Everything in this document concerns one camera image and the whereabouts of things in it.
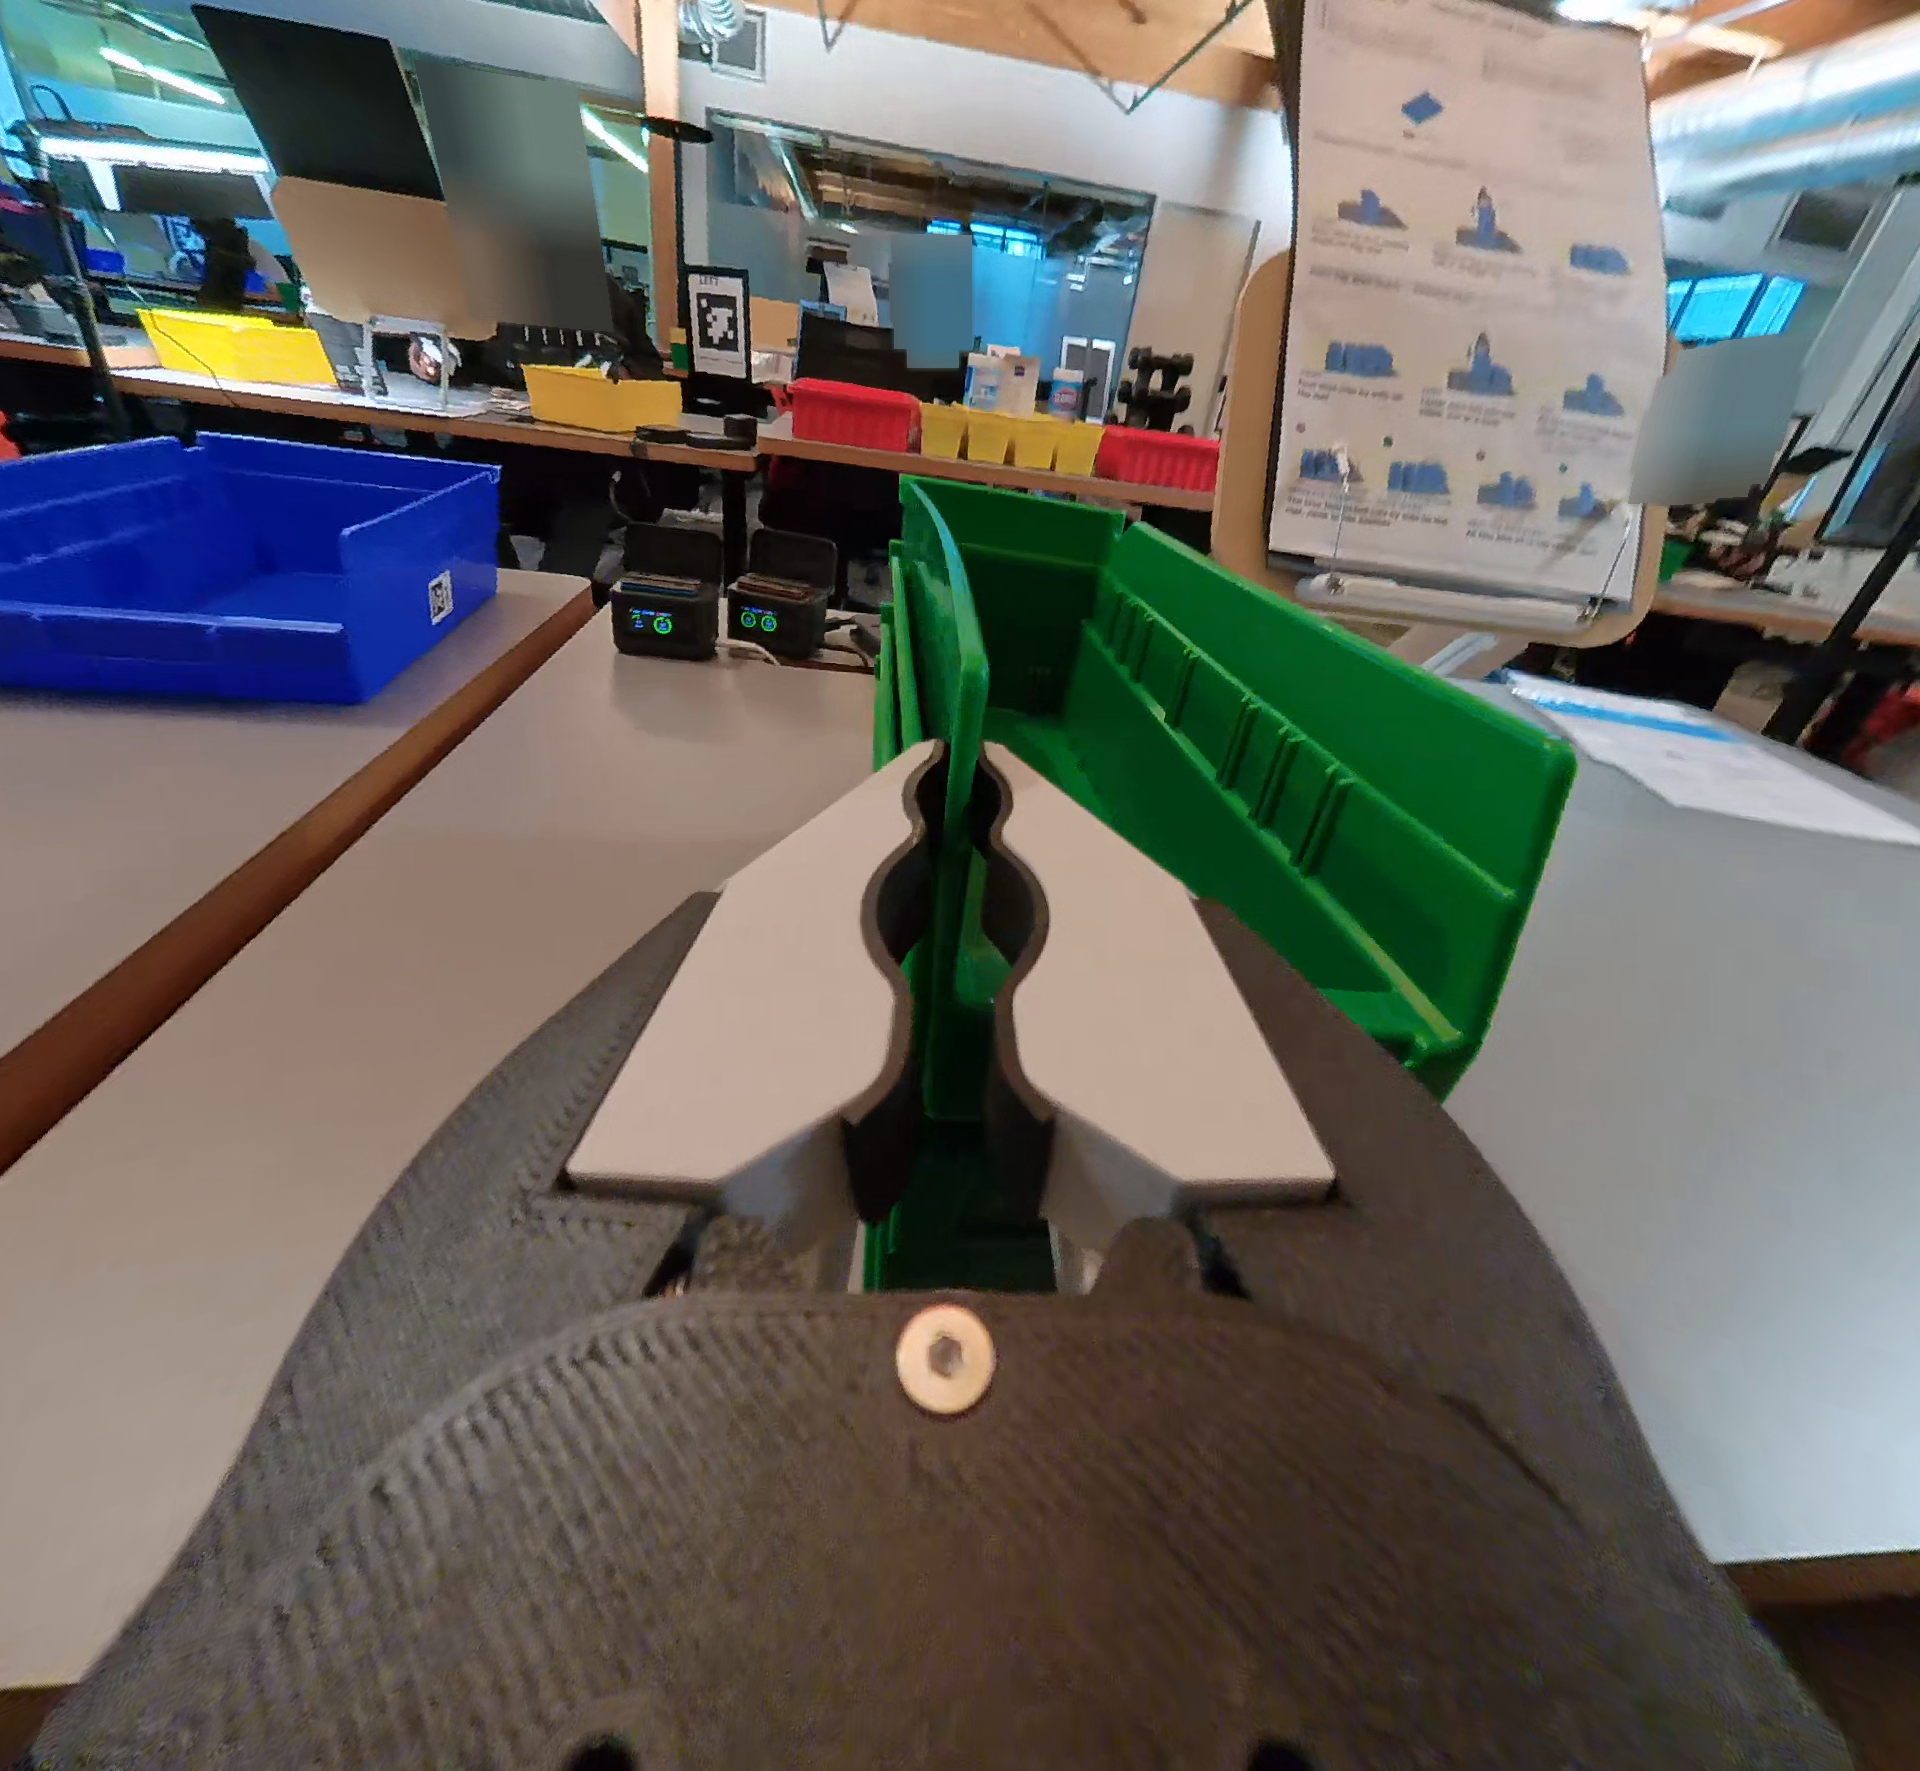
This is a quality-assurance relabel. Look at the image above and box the black charging case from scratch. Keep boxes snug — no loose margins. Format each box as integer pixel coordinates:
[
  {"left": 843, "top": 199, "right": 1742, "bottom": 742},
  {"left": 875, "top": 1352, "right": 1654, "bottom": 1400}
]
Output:
[
  {"left": 612, "top": 522, "right": 718, "bottom": 663},
  {"left": 727, "top": 529, "right": 835, "bottom": 670}
]

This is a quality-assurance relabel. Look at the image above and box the instruction board on white stand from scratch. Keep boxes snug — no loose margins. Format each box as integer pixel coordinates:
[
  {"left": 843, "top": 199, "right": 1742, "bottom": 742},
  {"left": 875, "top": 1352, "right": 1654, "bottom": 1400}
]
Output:
[{"left": 1211, "top": 250, "right": 1666, "bottom": 649}]

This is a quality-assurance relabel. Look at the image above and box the printed instruction sheet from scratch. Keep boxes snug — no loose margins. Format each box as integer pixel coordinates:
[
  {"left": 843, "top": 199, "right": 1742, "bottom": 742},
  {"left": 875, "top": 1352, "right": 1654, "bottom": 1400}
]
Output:
[{"left": 1266, "top": 0, "right": 1668, "bottom": 605}]

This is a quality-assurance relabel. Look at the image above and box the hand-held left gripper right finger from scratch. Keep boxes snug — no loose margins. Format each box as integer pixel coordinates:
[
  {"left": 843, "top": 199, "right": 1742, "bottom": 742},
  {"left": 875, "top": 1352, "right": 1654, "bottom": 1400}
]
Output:
[{"left": 981, "top": 744, "right": 1337, "bottom": 1277}]

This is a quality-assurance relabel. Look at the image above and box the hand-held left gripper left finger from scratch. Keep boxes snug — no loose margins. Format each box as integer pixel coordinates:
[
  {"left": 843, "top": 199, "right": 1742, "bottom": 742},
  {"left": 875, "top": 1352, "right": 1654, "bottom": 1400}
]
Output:
[{"left": 566, "top": 742, "right": 950, "bottom": 1286}]

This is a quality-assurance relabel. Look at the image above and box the black dumbbell rack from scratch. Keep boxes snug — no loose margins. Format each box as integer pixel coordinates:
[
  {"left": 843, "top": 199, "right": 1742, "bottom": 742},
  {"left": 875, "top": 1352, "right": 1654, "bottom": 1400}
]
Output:
[{"left": 1116, "top": 348, "right": 1201, "bottom": 436}]

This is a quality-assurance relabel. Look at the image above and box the red plastic bin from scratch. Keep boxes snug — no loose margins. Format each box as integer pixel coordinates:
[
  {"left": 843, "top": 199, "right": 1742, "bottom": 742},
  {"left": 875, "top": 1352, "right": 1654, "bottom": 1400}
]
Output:
[
  {"left": 1095, "top": 424, "right": 1219, "bottom": 497},
  {"left": 788, "top": 379, "right": 920, "bottom": 451}
]

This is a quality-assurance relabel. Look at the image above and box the black and white marker sign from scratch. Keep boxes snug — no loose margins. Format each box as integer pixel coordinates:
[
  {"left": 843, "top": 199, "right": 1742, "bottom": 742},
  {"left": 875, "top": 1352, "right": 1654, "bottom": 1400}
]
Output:
[{"left": 686, "top": 267, "right": 752, "bottom": 381}]

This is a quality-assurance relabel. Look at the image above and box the blue plastic bin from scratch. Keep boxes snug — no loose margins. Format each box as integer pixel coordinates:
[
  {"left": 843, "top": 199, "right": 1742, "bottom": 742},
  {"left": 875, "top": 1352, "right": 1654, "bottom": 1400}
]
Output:
[{"left": 0, "top": 433, "right": 502, "bottom": 706}]

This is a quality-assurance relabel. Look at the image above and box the large yellow plastic bin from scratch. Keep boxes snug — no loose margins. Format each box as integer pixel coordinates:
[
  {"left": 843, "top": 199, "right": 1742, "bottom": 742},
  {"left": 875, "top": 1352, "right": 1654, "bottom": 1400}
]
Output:
[
  {"left": 521, "top": 363, "right": 684, "bottom": 436},
  {"left": 138, "top": 308, "right": 339, "bottom": 389}
]

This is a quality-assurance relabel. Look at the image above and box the long wooden table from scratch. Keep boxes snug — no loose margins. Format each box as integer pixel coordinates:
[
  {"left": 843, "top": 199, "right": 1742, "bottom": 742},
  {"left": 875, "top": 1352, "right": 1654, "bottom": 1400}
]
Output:
[{"left": 0, "top": 330, "right": 1215, "bottom": 513}]

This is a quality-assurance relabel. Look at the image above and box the green plastic bin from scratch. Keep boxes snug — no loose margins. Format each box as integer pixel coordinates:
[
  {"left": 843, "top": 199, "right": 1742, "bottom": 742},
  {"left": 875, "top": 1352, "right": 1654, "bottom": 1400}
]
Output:
[{"left": 860, "top": 474, "right": 1577, "bottom": 1294}]

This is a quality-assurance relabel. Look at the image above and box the printed paper sheet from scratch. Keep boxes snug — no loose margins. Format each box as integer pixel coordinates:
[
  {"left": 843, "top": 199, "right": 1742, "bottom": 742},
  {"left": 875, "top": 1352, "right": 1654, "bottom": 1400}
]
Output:
[{"left": 1500, "top": 673, "right": 1920, "bottom": 843}]

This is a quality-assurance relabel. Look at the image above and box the grey side desk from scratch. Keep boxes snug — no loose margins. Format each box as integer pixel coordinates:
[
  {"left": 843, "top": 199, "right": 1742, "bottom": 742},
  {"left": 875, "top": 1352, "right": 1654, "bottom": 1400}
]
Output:
[{"left": 0, "top": 567, "right": 599, "bottom": 1173}]

